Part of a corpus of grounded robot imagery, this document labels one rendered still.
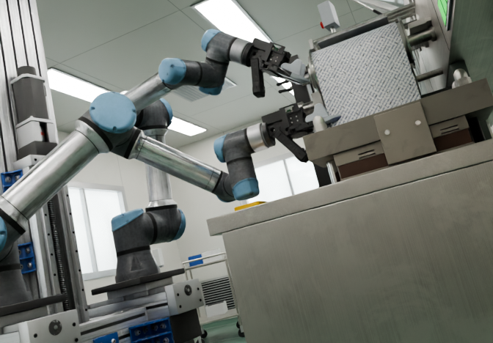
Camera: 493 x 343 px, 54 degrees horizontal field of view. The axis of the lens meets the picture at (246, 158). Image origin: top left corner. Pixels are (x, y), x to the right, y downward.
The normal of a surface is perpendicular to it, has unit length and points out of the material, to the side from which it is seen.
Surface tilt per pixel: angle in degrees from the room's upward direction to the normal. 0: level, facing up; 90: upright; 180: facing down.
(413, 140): 90
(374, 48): 90
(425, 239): 90
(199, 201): 90
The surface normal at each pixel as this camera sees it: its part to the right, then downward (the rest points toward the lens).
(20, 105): -0.51, -0.06
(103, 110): 0.39, -0.36
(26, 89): 0.22, -0.26
